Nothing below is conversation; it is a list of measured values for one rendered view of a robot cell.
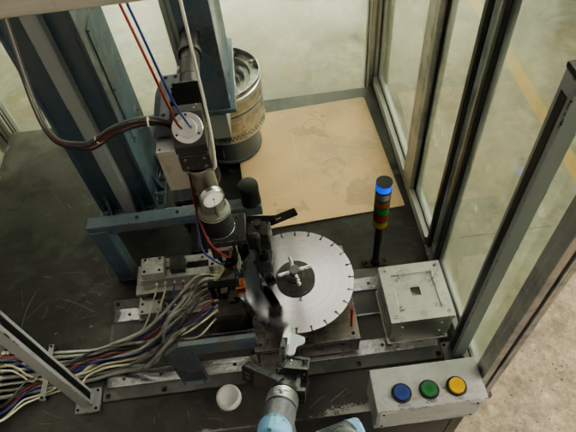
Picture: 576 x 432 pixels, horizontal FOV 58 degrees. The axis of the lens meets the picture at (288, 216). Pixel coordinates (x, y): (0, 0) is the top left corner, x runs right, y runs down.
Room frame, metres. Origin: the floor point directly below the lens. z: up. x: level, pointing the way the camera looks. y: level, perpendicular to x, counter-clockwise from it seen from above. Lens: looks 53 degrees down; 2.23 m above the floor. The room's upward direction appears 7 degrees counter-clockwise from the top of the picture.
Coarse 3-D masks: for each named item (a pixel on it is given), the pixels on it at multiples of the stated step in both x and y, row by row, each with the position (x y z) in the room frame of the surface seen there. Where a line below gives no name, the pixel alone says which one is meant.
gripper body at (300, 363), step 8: (288, 360) 0.50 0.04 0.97; (296, 360) 0.50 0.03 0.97; (304, 360) 0.50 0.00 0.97; (280, 368) 0.48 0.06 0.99; (288, 368) 0.47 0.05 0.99; (296, 368) 0.47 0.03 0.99; (304, 368) 0.47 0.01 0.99; (288, 376) 0.46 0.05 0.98; (296, 376) 0.45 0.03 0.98; (304, 376) 0.46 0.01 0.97; (280, 384) 0.42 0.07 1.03; (288, 384) 0.42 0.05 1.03; (296, 384) 0.43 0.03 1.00; (304, 384) 0.44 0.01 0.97; (304, 392) 0.40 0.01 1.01; (304, 400) 0.39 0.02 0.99
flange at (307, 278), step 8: (288, 264) 0.79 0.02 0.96; (296, 264) 0.79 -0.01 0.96; (304, 264) 0.78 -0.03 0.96; (280, 272) 0.77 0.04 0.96; (304, 272) 0.76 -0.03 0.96; (312, 272) 0.76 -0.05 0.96; (280, 280) 0.74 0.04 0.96; (288, 280) 0.74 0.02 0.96; (304, 280) 0.73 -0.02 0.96; (312, 280) 0.73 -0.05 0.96; (280, 288) 0.72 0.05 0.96; (288, 288) 0.71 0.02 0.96; (296, 288) 0.71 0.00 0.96; (304, 288) 0.71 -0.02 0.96; (296, 296) 0.69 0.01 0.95
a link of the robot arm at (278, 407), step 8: (272, 400) 0.38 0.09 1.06; (280, 400) 0.37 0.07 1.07; (288, 400) 0.38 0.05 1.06; (264, 408) 0.37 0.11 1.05; (272, 408) 0.36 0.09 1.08; (280, 408) 0.35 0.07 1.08; (288, 408) 0.36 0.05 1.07; (296, 408) 0.36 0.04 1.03; (264, 416) 0.34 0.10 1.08; (272, 416) 0.34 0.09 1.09; (280, 416) 0.33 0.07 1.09; (288, 416) 0.34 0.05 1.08; (264, 424) 0.32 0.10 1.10; (272, 424) 0.31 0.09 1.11; (280, 424) 0.31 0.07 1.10; (288, 424) 0.32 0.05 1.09
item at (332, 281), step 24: (288, 240) 0.88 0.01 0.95; (312, 240) 0.87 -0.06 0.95; (312, 264) 0.79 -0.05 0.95; (336, 264) 0.78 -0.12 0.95; (264, 288) 0.73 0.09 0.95; (312, 288) 0.71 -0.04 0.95; (336, 288) 0.70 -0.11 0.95; (264, 312) 0.65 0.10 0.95; (288, 312) 0.65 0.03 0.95; (312, 312) 0.64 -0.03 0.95
